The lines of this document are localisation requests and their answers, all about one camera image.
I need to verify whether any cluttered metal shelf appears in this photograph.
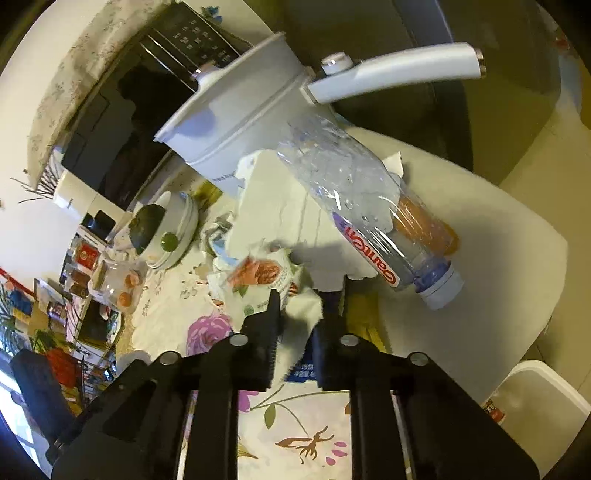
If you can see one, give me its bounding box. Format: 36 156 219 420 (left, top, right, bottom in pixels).
0 268 121 407

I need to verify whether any white trash bin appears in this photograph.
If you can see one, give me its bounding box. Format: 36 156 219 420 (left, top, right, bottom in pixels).
480 359 591 462

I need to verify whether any white electric pot with handle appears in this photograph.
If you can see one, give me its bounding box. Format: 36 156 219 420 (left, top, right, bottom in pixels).
154 32 485 199

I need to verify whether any floral tablecloth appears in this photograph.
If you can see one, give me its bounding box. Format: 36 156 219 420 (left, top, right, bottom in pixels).
111 152 416 480

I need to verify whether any clear container with orange fruits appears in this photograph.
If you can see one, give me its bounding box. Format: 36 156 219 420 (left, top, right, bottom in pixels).
90 261 146 309

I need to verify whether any small crumpled foil wrapper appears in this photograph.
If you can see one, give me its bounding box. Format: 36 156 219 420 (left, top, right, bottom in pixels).
201 217 237 259

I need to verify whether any clear plastic bottle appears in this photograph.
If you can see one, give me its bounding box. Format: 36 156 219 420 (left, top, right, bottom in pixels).
277 113 464 310

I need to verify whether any black chair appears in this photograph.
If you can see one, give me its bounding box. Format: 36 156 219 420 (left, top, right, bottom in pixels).
9 348 77 462

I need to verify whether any white appliance with green lid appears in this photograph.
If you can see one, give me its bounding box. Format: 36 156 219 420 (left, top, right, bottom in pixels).
128 191 200 270

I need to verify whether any dark refrigerator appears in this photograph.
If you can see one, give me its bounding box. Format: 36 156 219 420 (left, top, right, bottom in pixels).
240 0 564 171

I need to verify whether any white box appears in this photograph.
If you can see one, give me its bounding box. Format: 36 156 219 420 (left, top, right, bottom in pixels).
52 170 130 222

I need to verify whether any dried twig bundle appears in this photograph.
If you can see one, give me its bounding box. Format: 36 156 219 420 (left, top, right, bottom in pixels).
11 164 65 204

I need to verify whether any black microwave oven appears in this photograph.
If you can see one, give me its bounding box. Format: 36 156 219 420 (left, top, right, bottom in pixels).
60 2 254 204

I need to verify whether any walnut print snack wrapper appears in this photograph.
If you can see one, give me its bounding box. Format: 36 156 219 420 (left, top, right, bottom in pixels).
207 247 324 334

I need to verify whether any lace cover cloth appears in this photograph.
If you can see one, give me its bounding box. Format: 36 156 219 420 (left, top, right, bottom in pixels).
25 0 181 185

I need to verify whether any white crumpled tissue paper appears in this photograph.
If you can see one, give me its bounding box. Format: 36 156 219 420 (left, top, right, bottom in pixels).
228 150 407 282

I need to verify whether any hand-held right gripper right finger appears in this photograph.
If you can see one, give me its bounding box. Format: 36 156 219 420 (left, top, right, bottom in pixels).
313 276 541 480

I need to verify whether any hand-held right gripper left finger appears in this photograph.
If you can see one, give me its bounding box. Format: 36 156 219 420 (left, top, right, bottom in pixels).
46 290 283 480

